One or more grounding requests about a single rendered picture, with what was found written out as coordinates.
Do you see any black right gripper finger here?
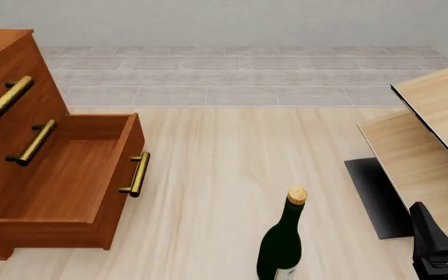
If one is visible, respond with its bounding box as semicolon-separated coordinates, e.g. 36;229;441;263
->
409;201;448;259

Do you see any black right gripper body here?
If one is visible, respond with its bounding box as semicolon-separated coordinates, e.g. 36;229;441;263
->
411;252;448;280

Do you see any pale wooden rack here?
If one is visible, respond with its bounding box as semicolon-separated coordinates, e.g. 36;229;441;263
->
356;60;448;243

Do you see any dark green wine bottle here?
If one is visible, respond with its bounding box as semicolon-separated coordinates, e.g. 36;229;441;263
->
256;185;310;280

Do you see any open wooden drawer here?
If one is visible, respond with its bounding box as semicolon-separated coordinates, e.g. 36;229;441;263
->
0;112;146;251

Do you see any closed wooden drawer, long handle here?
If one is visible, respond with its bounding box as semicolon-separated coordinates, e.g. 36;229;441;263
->
0;35;69;138

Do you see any long brass drawer handle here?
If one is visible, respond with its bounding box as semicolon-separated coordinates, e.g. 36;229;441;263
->
0;75;36;124

